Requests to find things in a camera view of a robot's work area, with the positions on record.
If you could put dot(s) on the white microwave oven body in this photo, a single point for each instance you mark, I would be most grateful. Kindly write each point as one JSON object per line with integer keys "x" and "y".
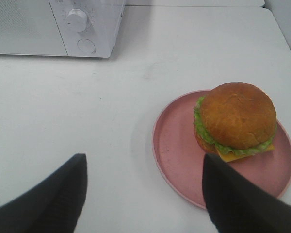
{"x": 104, "y": 19}

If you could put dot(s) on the pink round plate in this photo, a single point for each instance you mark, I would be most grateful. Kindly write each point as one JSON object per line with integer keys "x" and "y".
{"x": 179, "y": 157}

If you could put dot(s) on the white timer knob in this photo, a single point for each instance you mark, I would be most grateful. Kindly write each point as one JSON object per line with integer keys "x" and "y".
{"x": 77, "y": 20}

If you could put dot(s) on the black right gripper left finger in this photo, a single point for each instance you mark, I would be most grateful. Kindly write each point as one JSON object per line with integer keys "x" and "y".
{"x": 52, "y": 206}

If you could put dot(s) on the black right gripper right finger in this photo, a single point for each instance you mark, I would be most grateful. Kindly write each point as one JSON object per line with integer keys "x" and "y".
{"x": 235, "y": 205}

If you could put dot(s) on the white microwave door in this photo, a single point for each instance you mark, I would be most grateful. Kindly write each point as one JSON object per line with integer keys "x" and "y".
{"x": 28, "y": 27}

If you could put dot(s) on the burger with lettuce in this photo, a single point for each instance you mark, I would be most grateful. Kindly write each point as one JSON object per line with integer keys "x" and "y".
{"x": 234, "y": 121}

